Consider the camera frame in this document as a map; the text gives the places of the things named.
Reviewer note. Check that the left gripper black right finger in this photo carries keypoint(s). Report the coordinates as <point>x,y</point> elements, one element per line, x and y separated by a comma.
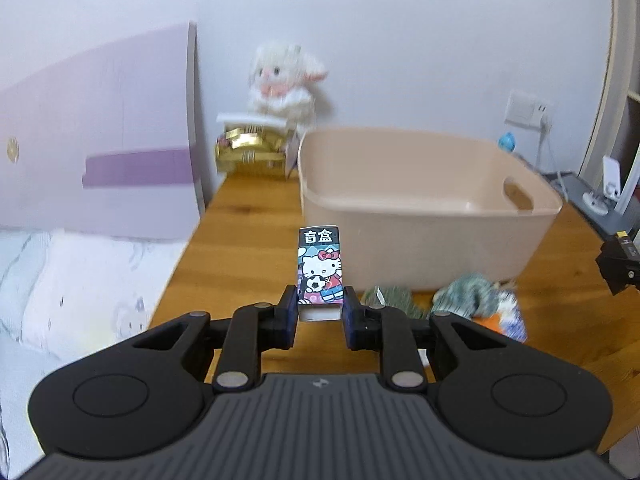
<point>386,331</point>

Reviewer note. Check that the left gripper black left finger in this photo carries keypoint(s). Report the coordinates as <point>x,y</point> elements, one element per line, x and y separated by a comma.
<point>243,338</point>

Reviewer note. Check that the lilac bed headboard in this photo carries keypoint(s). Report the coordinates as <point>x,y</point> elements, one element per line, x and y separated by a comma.
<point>104,141</point>

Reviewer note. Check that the white phone stand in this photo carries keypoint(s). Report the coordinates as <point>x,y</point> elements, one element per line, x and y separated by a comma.
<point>607,185</point>

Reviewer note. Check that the blue white tissue pack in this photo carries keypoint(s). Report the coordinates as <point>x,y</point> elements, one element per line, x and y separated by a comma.
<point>507,320</point>

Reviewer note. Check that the green patterned snack packet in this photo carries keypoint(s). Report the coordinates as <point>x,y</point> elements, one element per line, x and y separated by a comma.
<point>393,296</point>

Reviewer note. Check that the white plush lamb toy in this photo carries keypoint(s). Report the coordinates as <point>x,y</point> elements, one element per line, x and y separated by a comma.
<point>280,77</point>

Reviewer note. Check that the Hello Kitty blind box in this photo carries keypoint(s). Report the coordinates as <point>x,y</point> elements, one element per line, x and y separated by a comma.
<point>319,274</point>

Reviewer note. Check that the green striped scrunchie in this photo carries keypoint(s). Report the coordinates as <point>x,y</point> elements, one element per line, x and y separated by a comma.
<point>472,296</point>

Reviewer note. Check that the beige plastic storage basket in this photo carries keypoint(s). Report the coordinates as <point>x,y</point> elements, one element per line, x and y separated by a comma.
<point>420,209</point>

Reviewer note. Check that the gold gift box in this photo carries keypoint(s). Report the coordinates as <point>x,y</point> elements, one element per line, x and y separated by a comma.
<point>257,144</point>

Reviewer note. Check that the white patterned pillow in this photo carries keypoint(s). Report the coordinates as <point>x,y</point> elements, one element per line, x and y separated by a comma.
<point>69,294</point>

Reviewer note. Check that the white wooden shelf frame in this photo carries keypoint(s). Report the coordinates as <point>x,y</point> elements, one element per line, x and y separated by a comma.
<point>614,134</point>

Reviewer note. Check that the white wall switch socket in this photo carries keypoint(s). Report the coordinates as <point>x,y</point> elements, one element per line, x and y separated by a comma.
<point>528,111</point>

